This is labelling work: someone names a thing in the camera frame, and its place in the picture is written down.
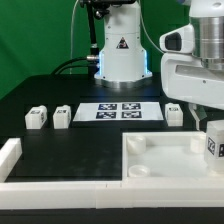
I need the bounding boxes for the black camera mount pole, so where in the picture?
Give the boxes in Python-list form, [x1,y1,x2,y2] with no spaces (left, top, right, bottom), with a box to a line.
[78,0,136,55]

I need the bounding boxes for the black cable bundle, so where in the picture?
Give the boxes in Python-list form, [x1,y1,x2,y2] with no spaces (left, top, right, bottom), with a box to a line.
[49,54,100,76]

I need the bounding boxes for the white U-shaped obstacle fence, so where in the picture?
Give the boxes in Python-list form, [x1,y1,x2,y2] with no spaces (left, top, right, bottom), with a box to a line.
[0,138,224,210]

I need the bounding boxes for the white cable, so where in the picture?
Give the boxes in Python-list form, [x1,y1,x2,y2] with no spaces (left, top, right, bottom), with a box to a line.
[69,0,81,76]

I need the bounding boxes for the white sheet with fiducial markers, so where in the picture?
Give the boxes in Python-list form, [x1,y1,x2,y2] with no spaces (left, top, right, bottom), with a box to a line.
[74,102,163,121]

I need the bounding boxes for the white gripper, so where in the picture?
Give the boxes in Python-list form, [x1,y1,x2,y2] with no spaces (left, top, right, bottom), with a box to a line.
[160,24,224,130]

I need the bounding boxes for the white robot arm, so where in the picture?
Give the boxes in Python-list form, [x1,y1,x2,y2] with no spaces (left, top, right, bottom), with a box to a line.
[94,0,224,110]

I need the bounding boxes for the white square tabletop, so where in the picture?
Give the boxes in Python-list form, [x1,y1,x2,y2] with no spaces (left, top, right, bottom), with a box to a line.
[122,131,224,182]

